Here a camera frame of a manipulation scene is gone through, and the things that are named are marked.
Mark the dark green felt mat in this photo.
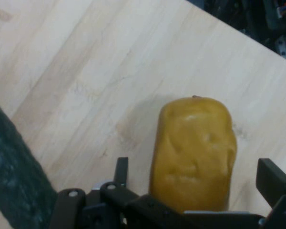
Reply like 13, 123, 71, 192
0, 93, 59, 229

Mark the yellow potato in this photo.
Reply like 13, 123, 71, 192
148, 95, 238, 213

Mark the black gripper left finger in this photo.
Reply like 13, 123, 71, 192
49, 156, 184, 229

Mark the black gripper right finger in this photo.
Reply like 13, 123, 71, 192
255, 157, 286, 229

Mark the dark metal equipment frame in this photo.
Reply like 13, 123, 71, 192
187, 0, 286, 65

